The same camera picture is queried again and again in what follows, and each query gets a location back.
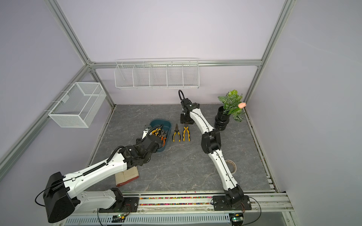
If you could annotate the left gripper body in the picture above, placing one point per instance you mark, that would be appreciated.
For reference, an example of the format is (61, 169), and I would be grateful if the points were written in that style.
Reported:
(139, 141)

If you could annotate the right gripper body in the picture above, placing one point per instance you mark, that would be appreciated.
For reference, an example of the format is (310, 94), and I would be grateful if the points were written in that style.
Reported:
(185, 118)

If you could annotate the large yellow combination pliers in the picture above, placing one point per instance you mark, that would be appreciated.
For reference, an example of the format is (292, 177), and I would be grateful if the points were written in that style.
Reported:
(186, 132)

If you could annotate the yellow needle nose pliers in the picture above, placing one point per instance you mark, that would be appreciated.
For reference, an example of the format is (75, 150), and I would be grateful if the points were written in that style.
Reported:
(176, 134)

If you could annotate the teal plastic storage box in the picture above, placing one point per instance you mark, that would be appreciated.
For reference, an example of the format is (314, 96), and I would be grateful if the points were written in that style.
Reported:
(166, 127)

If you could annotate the yellow black combination pliers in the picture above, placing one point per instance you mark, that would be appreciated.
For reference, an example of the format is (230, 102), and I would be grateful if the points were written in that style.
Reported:
(157, 132)

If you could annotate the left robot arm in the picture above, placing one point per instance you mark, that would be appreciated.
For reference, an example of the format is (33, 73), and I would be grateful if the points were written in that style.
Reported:
(65, 194)

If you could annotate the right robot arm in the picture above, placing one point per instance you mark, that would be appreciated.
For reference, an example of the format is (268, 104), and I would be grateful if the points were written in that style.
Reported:
(211, 145)

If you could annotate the orange combination pliers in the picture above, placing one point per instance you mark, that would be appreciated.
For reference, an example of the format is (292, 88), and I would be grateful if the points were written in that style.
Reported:
(163, 138)

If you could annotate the beige work glove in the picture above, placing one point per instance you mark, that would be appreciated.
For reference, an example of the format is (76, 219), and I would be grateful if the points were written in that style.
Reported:
(127, 176)

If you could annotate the black plant pot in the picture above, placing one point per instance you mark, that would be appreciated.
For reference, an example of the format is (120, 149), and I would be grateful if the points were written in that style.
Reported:
(221, 120)

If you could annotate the green artificial plant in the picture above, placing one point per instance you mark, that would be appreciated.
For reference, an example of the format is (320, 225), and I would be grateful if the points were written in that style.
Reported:
(231, 102)

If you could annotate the pink tulip flower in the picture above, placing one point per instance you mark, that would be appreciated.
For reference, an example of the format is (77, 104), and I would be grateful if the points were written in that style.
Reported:
(242, 105)

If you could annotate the white tape roll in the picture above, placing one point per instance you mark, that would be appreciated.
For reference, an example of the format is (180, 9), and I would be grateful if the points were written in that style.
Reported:
(232, 166)

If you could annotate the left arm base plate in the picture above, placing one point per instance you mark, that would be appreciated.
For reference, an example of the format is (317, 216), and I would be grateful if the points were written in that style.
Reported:
(126, 205)

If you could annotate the white wire wall shelf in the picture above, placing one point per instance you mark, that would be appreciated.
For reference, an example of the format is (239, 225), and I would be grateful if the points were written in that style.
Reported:
(157, 73)

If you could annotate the white wire basket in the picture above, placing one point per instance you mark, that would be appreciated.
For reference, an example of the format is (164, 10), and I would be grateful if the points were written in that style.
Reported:
(79, 105)

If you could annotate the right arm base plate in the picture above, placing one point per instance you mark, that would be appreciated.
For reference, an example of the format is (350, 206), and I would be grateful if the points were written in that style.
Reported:
(225, 203)

